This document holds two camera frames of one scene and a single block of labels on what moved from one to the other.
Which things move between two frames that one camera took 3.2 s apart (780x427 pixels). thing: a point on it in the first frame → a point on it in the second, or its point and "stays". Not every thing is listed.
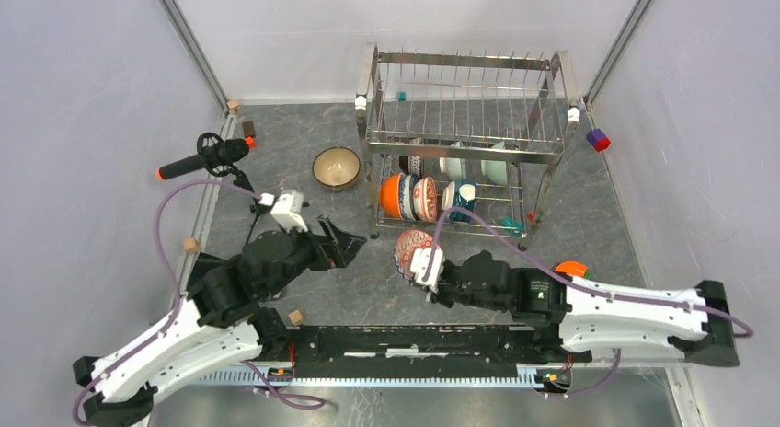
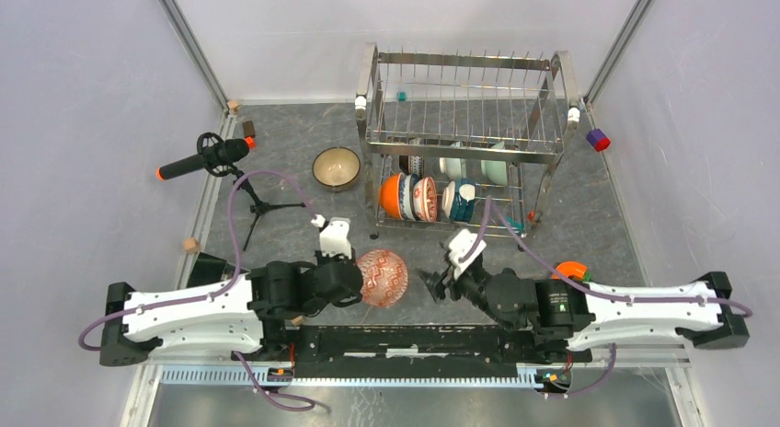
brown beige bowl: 335,168 stays
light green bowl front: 496,170 stays
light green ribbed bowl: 456,167 stays
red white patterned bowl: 407,244 → 384,277
